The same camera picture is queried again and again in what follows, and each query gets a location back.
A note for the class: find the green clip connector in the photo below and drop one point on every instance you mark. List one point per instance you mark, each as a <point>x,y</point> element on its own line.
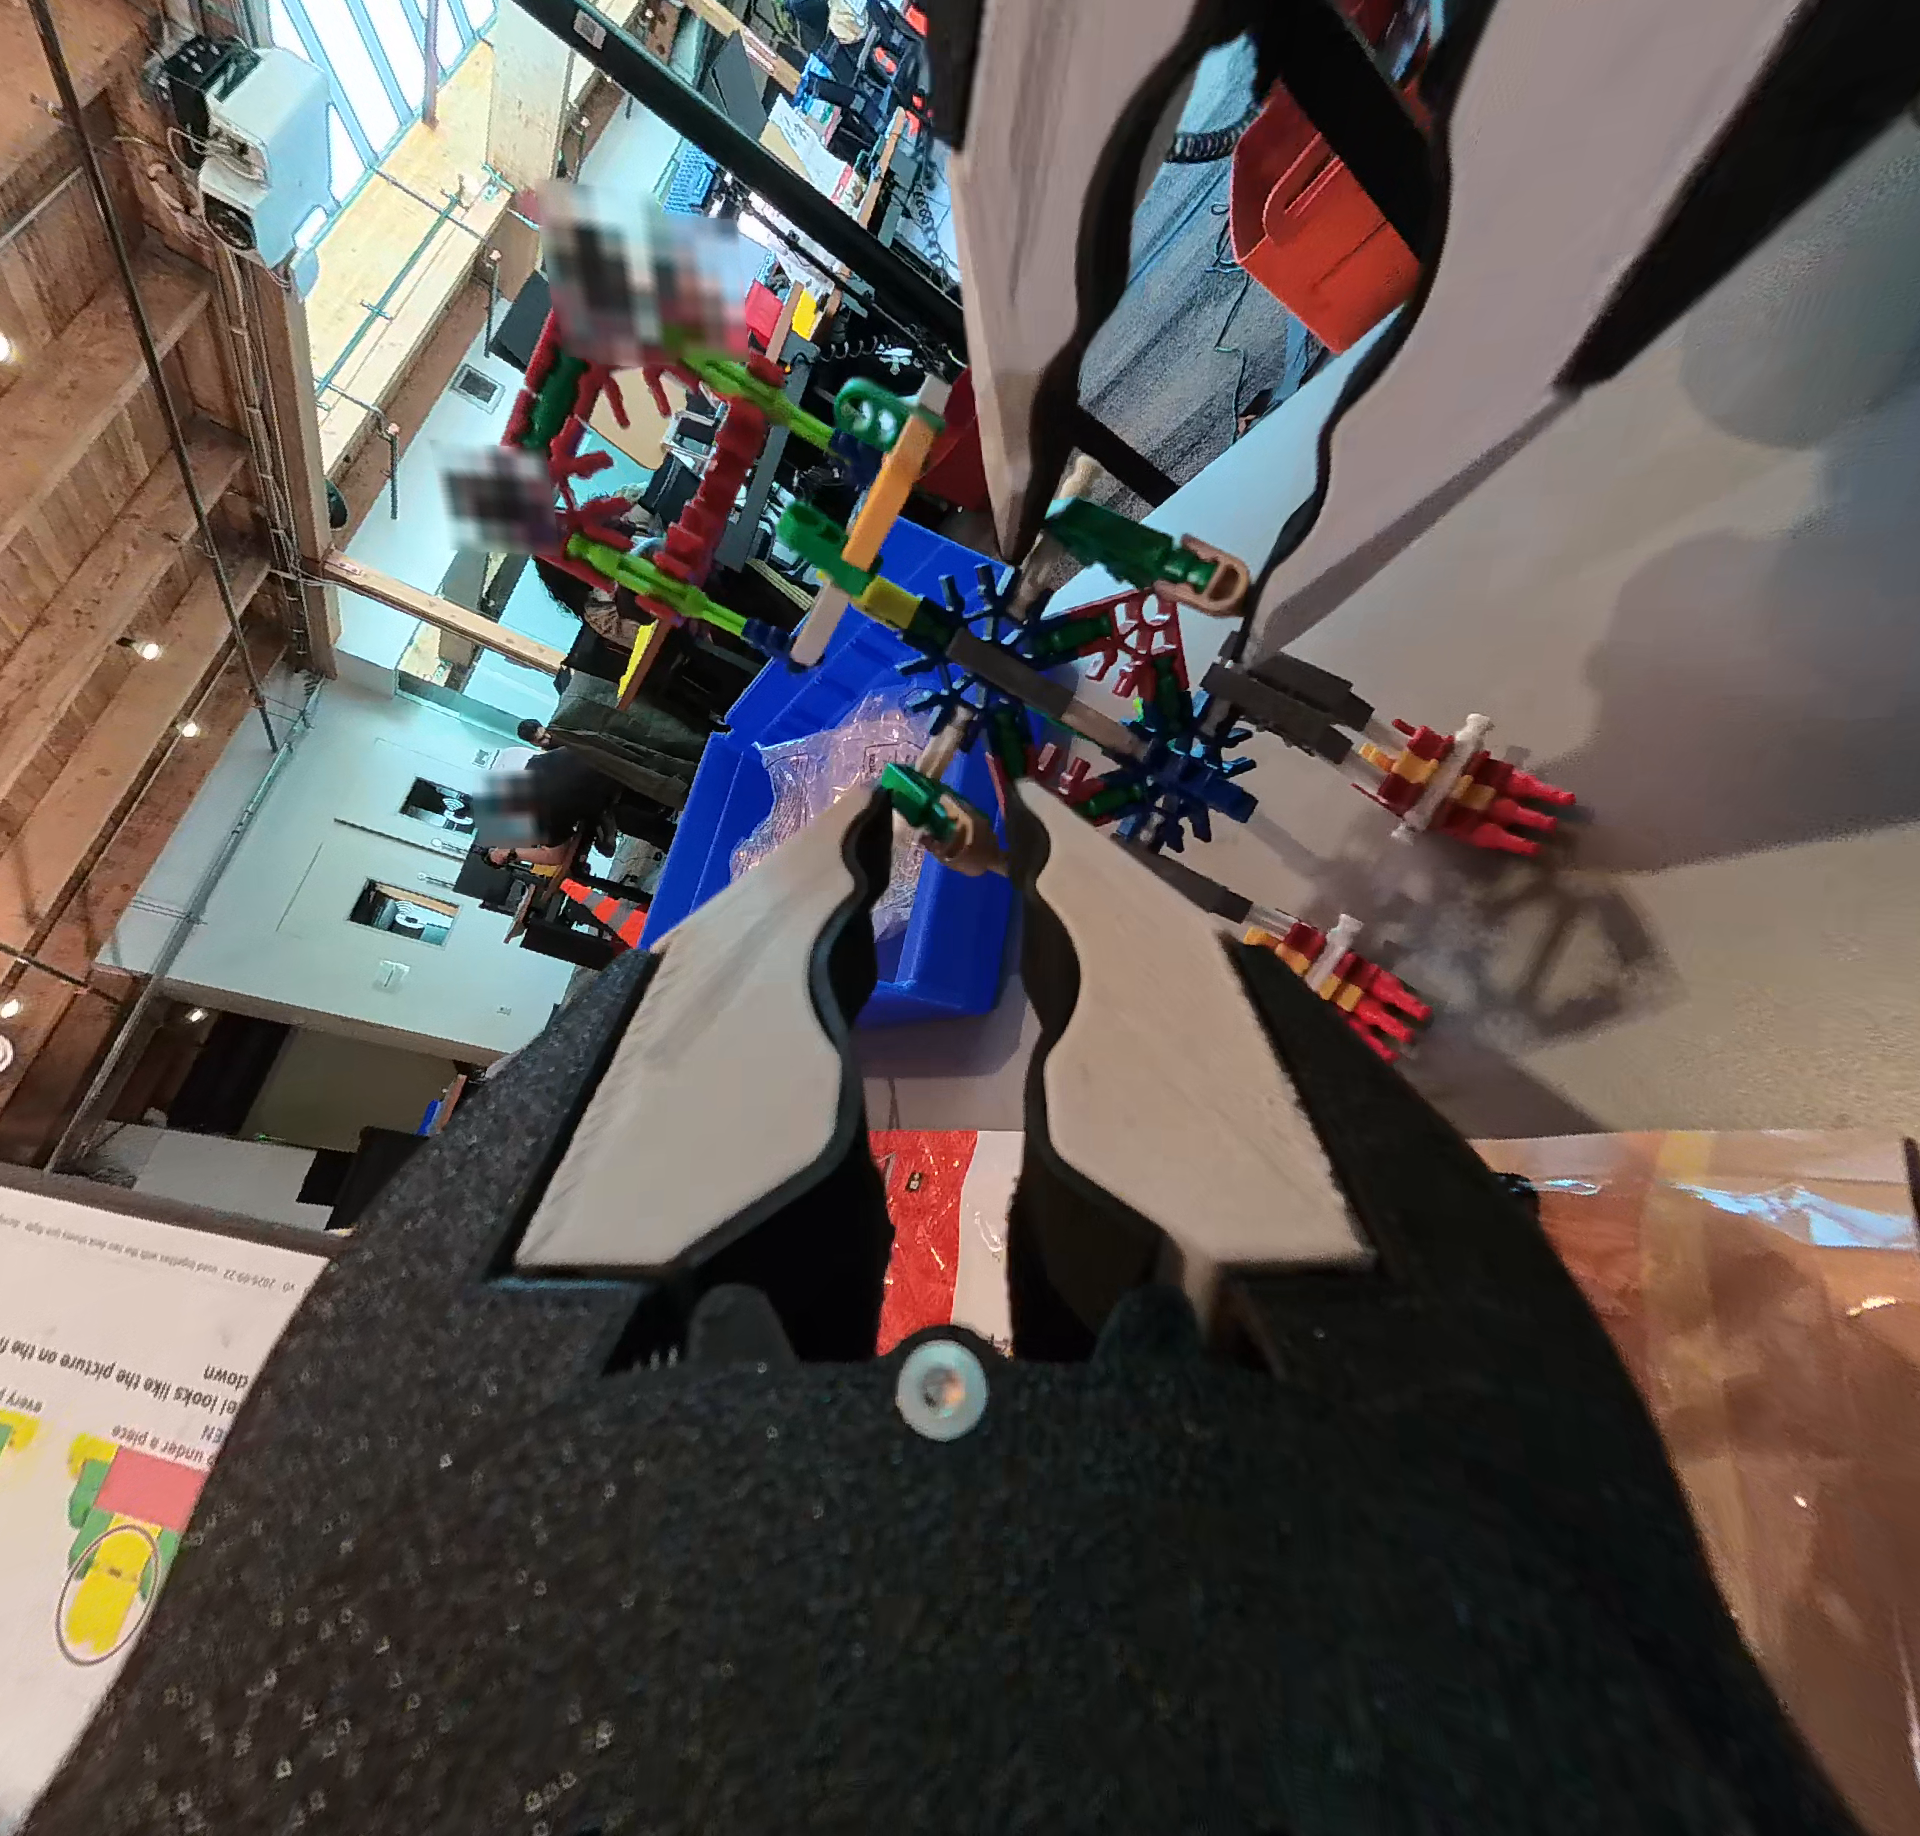
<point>871,412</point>

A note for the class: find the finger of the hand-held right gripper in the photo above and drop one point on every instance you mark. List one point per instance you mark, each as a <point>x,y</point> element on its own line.
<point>1576,186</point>
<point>1035,141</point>

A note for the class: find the dark wall sign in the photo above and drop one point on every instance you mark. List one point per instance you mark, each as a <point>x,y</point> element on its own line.
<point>437,803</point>

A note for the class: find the white instruction sheet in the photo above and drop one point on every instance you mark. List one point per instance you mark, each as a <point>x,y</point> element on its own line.
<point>121,1341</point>

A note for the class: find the skylight window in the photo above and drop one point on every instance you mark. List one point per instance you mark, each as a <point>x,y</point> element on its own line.
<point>345,6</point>

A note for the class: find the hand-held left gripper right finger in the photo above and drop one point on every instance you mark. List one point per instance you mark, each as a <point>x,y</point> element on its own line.
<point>1185,1102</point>

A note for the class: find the row of ceiling spotlights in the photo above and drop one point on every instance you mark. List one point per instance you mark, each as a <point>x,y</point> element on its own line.
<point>147,649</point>

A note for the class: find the orange plastic crate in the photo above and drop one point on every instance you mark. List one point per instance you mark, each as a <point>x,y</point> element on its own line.
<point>1321,246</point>

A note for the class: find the blue plastic bin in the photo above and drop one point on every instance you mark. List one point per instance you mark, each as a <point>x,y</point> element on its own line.
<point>960,951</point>

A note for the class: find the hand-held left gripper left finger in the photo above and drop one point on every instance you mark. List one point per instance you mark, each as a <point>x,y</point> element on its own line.
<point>706,1102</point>

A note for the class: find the white wall box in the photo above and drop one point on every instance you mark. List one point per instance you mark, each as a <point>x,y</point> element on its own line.
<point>278,141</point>

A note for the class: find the red yellow toy assembly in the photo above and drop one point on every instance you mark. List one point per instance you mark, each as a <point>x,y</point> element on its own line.
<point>1478,794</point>

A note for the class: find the crumpled clear plastic bag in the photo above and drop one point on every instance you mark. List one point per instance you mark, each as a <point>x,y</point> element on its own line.
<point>811,801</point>

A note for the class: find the small multicolour toy model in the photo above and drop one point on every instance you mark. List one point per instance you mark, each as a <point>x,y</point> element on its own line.
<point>1185,787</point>

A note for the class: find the red toy model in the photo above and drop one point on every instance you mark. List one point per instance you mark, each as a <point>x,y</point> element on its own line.
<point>721,478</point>

